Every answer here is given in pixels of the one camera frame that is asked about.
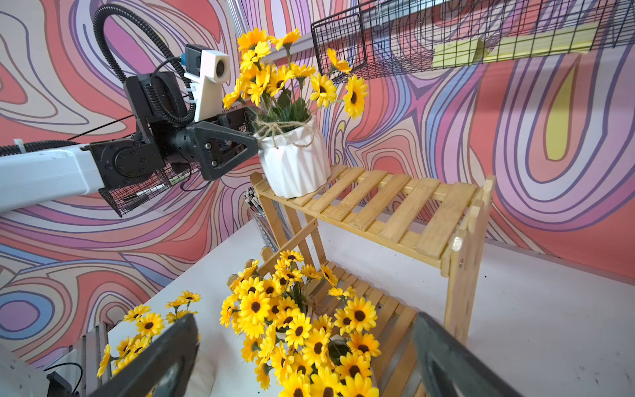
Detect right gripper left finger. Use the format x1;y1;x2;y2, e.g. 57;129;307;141
92;314;199;396

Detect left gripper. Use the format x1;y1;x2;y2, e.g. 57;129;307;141
89;72;258;189

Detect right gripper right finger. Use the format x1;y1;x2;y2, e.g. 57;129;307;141
413;312;520;397

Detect sunflower pot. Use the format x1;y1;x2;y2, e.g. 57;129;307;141
223;28;369;199
97;290;201;380
269;287;381;396
219;250;342;396

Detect wooden two-tier shelf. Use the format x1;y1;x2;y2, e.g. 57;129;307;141
225;163;497;397

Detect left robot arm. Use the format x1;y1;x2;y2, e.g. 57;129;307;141
1;4;258;215

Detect yellow sticky notes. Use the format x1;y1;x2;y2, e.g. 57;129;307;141
433;22;599;69

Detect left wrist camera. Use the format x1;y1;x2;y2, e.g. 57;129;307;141
181;44;230;122

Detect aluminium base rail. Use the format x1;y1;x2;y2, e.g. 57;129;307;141
46;322;112;396

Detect left black wire basket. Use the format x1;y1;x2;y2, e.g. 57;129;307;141
99;163;199;218

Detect black wire basket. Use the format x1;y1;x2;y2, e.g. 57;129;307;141
99;163;199;218
311;0;634;79

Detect back black wire basket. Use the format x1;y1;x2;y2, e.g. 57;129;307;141
311;0;634;79

